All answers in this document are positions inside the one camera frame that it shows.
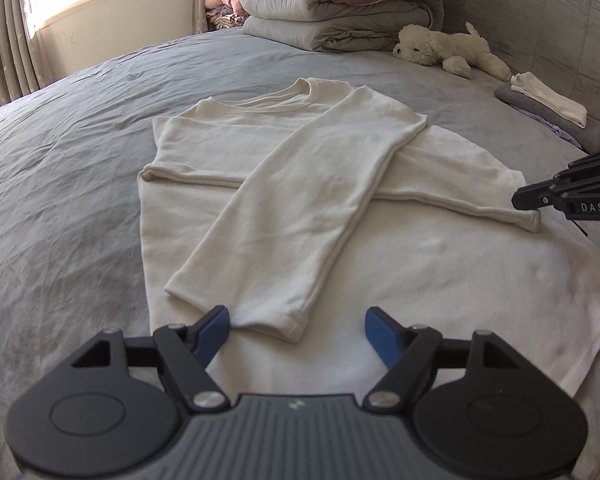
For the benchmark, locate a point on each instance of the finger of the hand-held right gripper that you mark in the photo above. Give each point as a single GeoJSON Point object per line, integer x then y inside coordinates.
{"type": "Point", "coordinates": [587, 165]}
{"type": "Point", "coordinates": [530, 197]}

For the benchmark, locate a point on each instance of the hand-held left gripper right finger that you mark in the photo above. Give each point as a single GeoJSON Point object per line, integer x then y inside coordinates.
{"type": "Point", "coordinates": [382, 332]}

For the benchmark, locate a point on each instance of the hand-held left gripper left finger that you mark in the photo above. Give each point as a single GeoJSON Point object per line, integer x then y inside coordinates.
{"type": "Point", "coordinates": [212, 332]}

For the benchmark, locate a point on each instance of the white printed sweatshirt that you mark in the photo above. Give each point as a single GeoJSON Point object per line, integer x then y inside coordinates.
{"type": "Point", "coordinates": [280, 160]}

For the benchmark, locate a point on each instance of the pile of pink clothes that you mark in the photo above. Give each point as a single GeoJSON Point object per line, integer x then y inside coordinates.
{"type": "Point", "coordinates": [222, 2]}

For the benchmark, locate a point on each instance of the white folded socks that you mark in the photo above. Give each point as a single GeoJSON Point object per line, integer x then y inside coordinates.
{"type": "Point", "coordinates": [550, 100]}

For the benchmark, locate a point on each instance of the folded grey cloth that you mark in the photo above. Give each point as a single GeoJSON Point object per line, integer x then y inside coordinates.
{"type": "Point", "coordinates": [525, 105]}

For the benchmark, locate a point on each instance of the grey quilted headboard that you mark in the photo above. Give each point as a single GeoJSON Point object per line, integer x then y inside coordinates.
{"type": "Point", "coordinates": [545, 10]}

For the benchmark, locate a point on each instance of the white plush dog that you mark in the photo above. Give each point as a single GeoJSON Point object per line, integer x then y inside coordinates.
{"type": "Point", "coordinates": [445, 45]}

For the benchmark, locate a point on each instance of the grey bed sheet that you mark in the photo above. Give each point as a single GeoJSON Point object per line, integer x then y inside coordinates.
{"type": "Point", "coordinates": [80, 135]}

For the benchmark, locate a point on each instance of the folded grey quilt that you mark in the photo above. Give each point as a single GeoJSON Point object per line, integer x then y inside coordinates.
{"type": "Point", "coordinates": [300, 15]}

